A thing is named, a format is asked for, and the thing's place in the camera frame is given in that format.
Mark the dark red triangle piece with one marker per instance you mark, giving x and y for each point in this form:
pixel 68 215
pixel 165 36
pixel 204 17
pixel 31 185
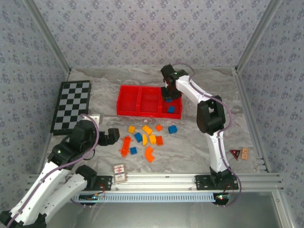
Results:
pixel 235 153

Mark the small orange lego brick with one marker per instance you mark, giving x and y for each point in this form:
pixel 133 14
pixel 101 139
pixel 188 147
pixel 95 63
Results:
pixel 158 128

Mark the aluminium left side rail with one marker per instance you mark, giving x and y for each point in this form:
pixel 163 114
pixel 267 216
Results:
pixel 66 79

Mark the aluminium right corner post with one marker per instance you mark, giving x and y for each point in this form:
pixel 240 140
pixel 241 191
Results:
pixel 257 35

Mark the aluminium right side rail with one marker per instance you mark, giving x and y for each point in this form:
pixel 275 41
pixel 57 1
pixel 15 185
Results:
pixel 243 93

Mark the yellow curved lego piece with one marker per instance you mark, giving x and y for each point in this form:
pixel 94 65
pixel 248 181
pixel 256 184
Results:
pixel 144 139

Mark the blue lego brick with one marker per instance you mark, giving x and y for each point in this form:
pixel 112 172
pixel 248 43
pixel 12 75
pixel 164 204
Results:
pixel 173 129
pixel 171 109
pixel 168 100
pixel 133 150
pixel 138 137

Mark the black grey chessboard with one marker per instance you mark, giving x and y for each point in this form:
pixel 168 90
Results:
pixel 71 102

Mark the playing card box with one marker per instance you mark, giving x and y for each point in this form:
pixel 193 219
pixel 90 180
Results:
pixel 120 173

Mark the aluminium left corner post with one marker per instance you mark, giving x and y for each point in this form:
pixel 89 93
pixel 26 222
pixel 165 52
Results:
pixel 50 35

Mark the aluminium front frame rail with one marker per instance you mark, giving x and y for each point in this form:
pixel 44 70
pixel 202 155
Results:
pixel 154 180

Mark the aluminium corner post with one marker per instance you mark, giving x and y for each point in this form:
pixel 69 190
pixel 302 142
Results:
pixel 50 35
pixel 257 35

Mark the yellow lego block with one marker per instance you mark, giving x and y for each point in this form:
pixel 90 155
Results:
pixel 153 139

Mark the yellow square lego brick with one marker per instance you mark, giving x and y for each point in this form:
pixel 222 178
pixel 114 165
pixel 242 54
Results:
pixel 131 129

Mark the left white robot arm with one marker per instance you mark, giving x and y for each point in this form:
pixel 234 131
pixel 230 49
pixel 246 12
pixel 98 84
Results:
pixel 54 177

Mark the small wooden block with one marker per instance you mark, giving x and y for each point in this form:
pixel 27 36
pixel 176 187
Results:
pixel 244 153

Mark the yellow long lego brick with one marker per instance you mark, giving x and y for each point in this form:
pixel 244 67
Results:
pixel 147 129

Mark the orange arch lego piece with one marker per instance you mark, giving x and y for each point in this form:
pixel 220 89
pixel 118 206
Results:
pixel 149 155

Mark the orange lattice lego piece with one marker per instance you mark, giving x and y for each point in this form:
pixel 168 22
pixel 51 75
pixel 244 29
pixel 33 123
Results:
pixel 126 146

